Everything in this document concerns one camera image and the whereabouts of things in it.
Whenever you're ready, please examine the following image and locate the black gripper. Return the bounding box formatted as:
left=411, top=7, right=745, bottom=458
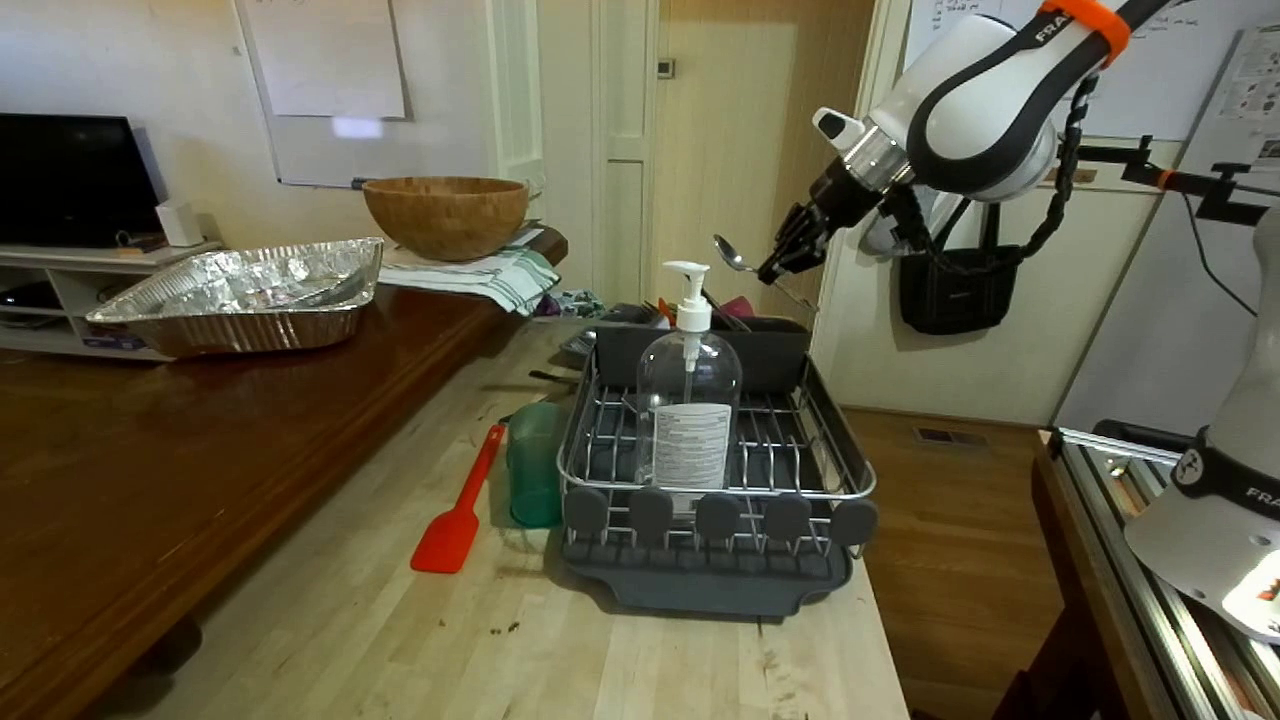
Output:
left=751, top=154, right=889, bottom=286

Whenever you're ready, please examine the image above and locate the silver spoon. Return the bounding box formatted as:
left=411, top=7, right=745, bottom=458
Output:
left=708, top=231, right=783, bottom=280

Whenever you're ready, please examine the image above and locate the aluminium foil tray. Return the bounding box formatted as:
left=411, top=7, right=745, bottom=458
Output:
left=82, top=236, right=388, bottom=359

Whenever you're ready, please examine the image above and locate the black tote bag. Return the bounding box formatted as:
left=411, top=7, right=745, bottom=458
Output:
left=897, top=192, right=1025, bottom=338

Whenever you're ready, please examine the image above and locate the clear soap pump bottle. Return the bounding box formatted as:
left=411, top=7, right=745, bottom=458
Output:
left=632, top=254, right=746, bottom=524

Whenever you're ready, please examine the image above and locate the white door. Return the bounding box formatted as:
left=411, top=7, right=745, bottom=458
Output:
left=482, top=0, right=662, bottom=312

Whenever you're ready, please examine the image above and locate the floor vent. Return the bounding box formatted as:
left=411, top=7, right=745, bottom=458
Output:
left=917, top=419, right=992, bottom=447

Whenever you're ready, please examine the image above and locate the grey dish rack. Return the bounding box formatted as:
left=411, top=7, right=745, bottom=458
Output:
left=550, top=315, right=879, bottom=625

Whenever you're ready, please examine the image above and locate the green striped white towel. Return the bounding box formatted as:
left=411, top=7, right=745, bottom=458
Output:
left=376, top=223, right=564, bottom=318

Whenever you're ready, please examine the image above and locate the green plastic container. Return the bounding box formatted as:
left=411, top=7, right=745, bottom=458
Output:
left=503, top=396, right=576, bottom=533

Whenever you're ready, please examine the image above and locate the wooden bowl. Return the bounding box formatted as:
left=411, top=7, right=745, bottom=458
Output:
left=361, top=174, right=537, bottom=268

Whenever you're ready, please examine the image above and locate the large leaning white panel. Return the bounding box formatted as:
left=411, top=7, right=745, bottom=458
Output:
left=1050, top=20, right=1280, bottom=443

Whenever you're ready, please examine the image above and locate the red silicone spatula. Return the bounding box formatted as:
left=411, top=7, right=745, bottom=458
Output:
left=407, top=416, right=511, bottom=579

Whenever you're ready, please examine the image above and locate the small white cup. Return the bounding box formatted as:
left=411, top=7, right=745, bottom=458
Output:
left=152, top=195, right=205, bottom=248

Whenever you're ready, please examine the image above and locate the dark wooden table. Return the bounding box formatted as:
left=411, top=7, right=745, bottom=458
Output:
left=0, top=223, right=570, bottom=720

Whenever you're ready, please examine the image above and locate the black monitor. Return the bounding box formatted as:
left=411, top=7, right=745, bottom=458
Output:
left=0, top=112, right=172, bottom=253

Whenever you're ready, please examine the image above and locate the white media shelf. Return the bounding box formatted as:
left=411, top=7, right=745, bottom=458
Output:
left=0, top=238, right=190, bottom=369

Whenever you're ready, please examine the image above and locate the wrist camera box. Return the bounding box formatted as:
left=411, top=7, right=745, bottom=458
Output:
left=807, top=104, right=875, bottom=172

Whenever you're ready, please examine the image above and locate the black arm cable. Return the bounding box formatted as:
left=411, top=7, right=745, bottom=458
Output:
left=1010, top=72, right=1102, bottom=259

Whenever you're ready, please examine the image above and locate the orange cable strap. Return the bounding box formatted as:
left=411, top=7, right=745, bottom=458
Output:
left=1040, top=0, right=1134, bottom=64

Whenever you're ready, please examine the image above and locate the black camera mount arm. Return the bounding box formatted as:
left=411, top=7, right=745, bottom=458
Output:
left=1072, top=127, right=1271, bottom=227

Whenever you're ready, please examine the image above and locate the wall whiteboard with writing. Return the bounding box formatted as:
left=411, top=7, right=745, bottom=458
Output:
left=901, top=0, right=1280, bottom=144

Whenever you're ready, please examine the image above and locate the aluminium frame robot table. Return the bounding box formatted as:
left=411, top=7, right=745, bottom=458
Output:
left=1030, top=419, right=1280, bottom=720

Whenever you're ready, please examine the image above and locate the blank wall whiteboard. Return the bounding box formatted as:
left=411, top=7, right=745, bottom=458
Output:
left=231, top=0, right=508, bottom=192

